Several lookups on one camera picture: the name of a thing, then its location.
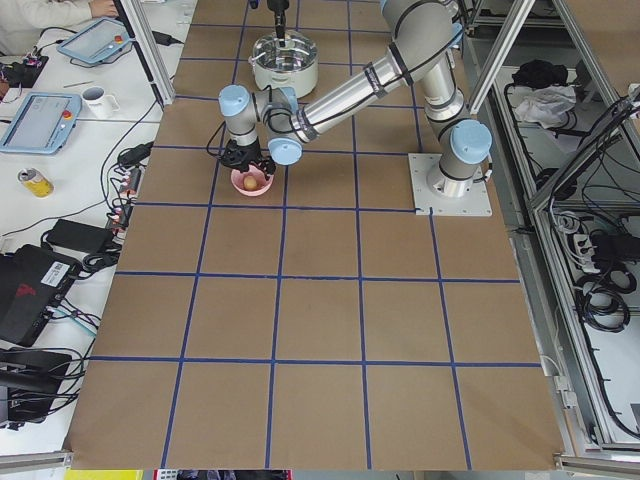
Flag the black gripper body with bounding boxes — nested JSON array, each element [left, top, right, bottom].
[[221, 139, 262, 168], [274, 11, 285, 28]]

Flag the beige egg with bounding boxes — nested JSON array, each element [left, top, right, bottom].
[[243, 175, 259, 191]]

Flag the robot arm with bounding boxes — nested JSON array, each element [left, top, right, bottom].
[[266, 0, 290, 47], [217, 1, 492, 198]]

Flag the mint green electric pot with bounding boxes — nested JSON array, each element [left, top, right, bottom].
[[249, 31, 318, 98]]

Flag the pink bowl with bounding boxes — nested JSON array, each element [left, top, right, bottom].
[[230, 165, 273, 197]]

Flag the white mug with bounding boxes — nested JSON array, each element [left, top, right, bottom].
[[81, 86, 120, 120]]

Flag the black power adapter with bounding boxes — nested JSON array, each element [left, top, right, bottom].
[[40, 219, 114, 254]]

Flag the far blue teach pendant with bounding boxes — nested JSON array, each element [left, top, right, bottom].
[[57, 17, 132, 66]]

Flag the blue teach pendant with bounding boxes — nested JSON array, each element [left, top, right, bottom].
[[57, 17, 132, 66], [1, 92, 83, 155]]

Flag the near blue teach pendant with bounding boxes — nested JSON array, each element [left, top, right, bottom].
[[1, 92, 83, 155]]

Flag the yellow drink can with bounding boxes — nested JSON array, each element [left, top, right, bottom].
[[17, 168, 54, 198]]

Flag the black laptop with sticker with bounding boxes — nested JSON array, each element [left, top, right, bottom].
[[1, 244, 81, 347]]

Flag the black white cloth pile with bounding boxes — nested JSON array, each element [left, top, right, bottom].
[[512, 59, 577, 129]]

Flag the aluminium frame post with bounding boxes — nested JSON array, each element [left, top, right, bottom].
[[114, 0, 175, 109]]

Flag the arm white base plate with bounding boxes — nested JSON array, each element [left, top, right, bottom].
[[408, 153, 493, 217]]

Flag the coiled black cables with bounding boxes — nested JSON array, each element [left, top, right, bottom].
[[572, 269, 634, 334]]

